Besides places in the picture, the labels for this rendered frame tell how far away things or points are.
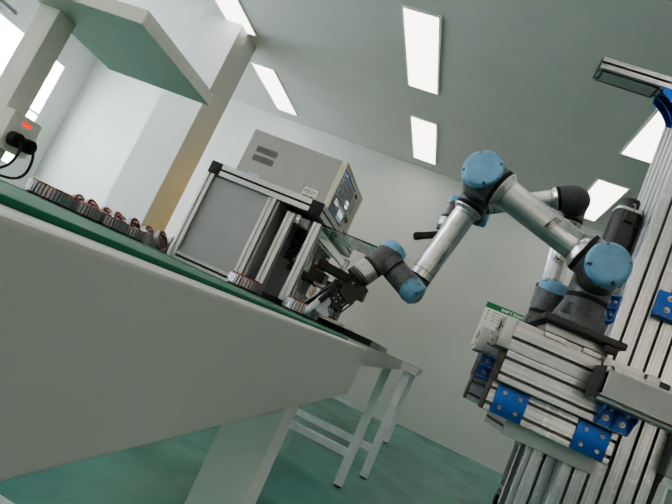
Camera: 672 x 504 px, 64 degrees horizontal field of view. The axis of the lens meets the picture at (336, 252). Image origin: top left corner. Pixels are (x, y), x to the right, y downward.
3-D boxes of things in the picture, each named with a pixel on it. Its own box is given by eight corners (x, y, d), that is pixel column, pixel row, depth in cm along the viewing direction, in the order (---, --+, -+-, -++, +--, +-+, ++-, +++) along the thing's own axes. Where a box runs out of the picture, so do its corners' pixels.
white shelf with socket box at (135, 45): (140, 243, 145) (215, 95, 151) (46, 201, 109) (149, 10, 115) (40, 197, 153) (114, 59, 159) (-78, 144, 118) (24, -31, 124)
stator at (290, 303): (312, 320, 162) (317, 309, 163) (319, 323, 151) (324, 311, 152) (278, 305, 161) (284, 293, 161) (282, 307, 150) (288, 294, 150)
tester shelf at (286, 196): (349, 258, 244) (353, 249, 244) (319, 216, 178) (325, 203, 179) (264, 223, 254) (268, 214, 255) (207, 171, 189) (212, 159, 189)
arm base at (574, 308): (592, 341, 163) (603, 311, 164) (610, 339, 148) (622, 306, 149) (542, 321, 166) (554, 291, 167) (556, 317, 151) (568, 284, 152)
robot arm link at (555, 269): (529, 311, 213) (562, 184, 222) (526, 316, 227) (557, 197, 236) (561, 320, 210) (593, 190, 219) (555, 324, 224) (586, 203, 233)
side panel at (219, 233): (238, 287, 181) (279, 201, 185) (235, 286, 178) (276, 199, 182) (169, 256, 188) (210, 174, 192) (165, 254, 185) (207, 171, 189)
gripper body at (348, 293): (338, 315, 155) (371, 290, 157) (321, 290, 154) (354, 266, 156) (332, 313, 162) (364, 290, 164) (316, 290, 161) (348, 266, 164)
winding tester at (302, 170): (343, 241, 235) (363, 199, 237) (325, 212, 193) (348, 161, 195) (265, 209, 244) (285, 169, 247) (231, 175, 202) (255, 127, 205)
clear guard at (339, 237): (390, 280, 203) (396, 266, 204) (385, 268, 180) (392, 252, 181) (313, 248, 211) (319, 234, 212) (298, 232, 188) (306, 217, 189)
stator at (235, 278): (218, 277, 158) (223, 266, 159) (242, 288, 167) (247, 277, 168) (243, 289, 152) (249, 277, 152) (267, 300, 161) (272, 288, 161)
